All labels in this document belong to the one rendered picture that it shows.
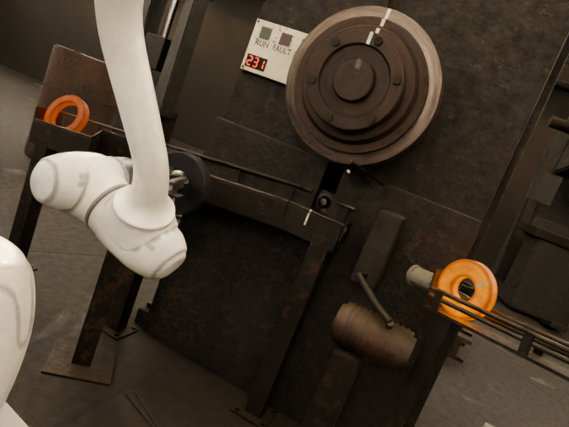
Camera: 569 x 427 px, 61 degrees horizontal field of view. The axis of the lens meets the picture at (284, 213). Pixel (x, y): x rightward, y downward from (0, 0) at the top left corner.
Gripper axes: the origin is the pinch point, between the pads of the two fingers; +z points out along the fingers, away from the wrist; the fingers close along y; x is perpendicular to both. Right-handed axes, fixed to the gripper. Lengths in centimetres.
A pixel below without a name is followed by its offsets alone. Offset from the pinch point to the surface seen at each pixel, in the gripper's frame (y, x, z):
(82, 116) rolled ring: -78, -6, 47
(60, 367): -25, -72, 6
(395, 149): 39, 23, 44
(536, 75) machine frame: 67, 56, 61
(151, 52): -379, 23, 459
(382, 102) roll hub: 32, 34, 36
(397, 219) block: 48, 4, 42
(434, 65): 41, 48, 45
